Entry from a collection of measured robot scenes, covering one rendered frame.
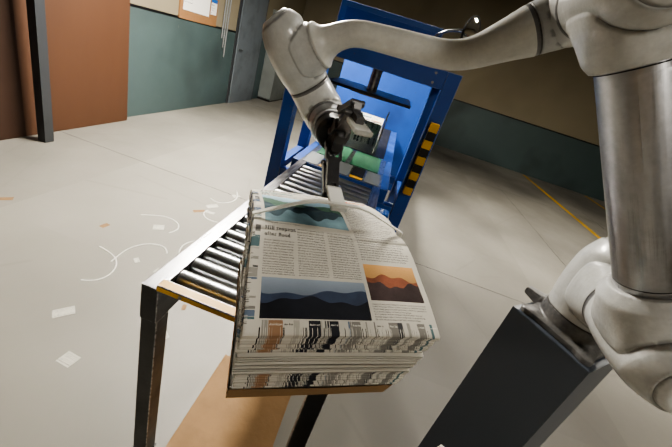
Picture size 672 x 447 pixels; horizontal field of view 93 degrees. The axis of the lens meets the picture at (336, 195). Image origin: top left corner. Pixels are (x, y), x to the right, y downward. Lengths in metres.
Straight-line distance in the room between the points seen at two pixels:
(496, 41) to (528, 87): 9.13
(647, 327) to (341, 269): 0.51
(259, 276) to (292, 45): 0.48
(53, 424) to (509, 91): 9.65
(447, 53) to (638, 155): 0.37
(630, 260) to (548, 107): 9.43
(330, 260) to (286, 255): 0.07
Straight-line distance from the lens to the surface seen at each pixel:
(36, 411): 1.79
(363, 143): 2.72
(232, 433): 1.65
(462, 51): 0.76
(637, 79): 0.64
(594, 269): 0.93
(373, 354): 0.53
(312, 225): 0.56
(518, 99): 9.84
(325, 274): 0.50
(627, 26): 0.60
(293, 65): 0.75
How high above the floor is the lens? 1.46
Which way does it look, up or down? 23 degrees down
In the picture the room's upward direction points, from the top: 18 degrees clockwise
